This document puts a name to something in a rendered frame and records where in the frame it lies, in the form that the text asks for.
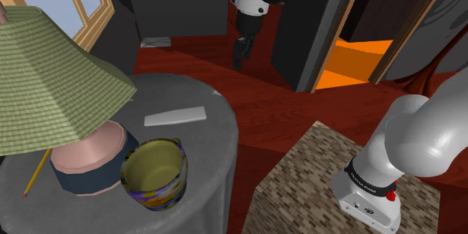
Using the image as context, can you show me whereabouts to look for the dark open door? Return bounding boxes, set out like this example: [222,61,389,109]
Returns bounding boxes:
[269,0,366,94]

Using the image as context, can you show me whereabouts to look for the table lamp with green shade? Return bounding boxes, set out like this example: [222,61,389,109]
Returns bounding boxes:
[0,1,140,197]

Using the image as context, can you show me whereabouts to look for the dark cabinet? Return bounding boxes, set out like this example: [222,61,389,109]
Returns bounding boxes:
[122,0,242,41]

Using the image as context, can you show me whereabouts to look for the multicoloured cup with yellow inside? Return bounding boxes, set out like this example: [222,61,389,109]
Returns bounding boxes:
[119,137,189,212]

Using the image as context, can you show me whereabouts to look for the flat grey rectangular remote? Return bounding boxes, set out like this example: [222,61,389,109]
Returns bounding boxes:
[143,106,208,128]

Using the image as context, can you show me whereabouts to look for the patterned brick robot stand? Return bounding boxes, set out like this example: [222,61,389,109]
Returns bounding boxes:
[241,120,442,234]

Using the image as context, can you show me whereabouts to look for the yellow pencil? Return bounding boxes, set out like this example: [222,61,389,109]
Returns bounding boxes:
[21,148,53,199]

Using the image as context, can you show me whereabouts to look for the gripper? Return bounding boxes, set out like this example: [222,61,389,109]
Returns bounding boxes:
[232,10,264,72]

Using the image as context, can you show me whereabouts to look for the round grey side table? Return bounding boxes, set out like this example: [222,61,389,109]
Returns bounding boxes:
[0,73,240,234]

